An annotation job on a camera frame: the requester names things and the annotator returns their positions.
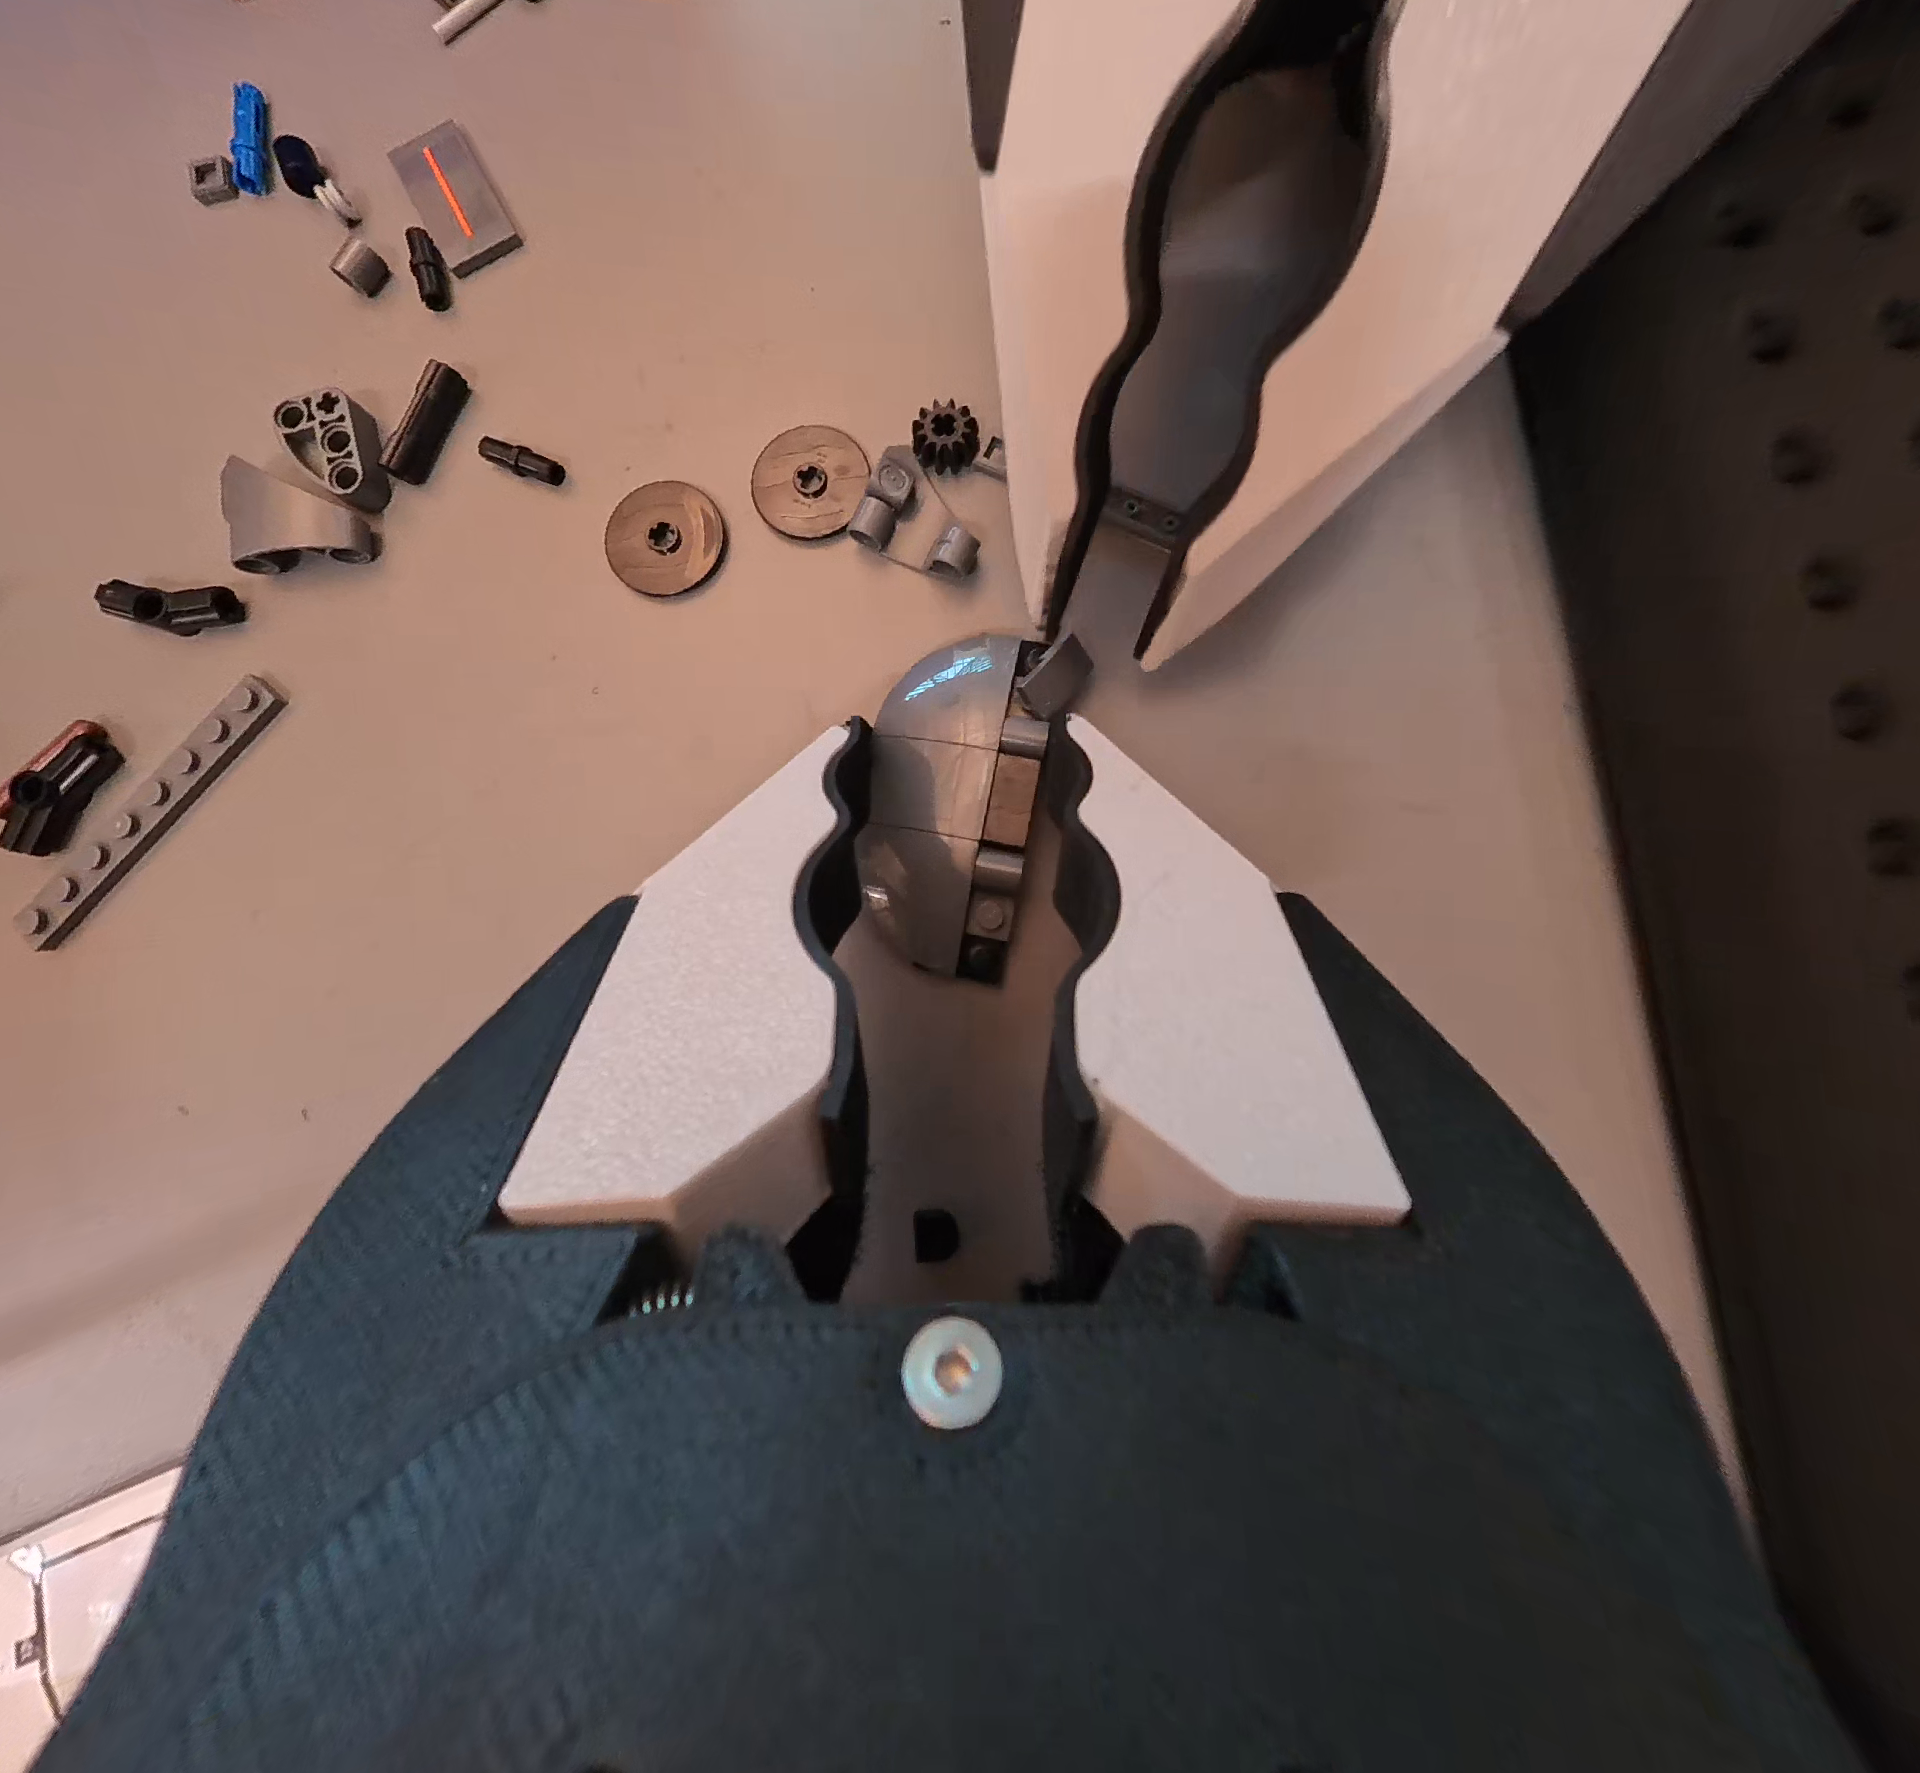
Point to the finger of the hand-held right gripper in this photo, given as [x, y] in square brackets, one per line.
[1498, 125]
[1079, 153]

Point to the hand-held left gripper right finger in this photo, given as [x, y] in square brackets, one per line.
[1240, 1053]

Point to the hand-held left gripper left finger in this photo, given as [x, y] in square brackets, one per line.
[677, 1053]

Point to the dark grey domed lego assembly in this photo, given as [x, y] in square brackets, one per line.
[940, 798]

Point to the small dark grey lego slope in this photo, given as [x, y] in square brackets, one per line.
[1056, 679]

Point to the small black lego gear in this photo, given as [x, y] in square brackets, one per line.
[947, 441]

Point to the small black lego piece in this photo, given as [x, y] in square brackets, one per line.
[935, 1233]

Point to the round grey lego disc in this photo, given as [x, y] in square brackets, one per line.
[811, 482]
[670, 539]

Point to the long grey studded lego plate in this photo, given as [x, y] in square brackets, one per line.
[152, 812]

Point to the black lego pin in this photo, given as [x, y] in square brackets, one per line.
[523, 458]
[429, 268]

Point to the grey lego tile red stripe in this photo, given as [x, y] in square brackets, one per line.
[459, 199]

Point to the light grey curved lego panel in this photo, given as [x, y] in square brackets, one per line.
[279, 521]

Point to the black and red lego connector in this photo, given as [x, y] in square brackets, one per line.
[60, 787]

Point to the black angled lego connector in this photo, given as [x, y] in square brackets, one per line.
[168, 609]

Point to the black lego tube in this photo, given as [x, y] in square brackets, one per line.
[426, 420]

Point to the grey triangular lego liftarm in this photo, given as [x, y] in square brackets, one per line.
[333, 449]

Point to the dark blue and white lego piece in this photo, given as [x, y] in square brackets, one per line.
[308, 173]

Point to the blue lego pin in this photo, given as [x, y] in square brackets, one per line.
[250, 140]

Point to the small grey lego block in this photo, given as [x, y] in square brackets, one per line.
[213, 182]

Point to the sticker sheet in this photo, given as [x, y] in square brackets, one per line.
[74, 1580]

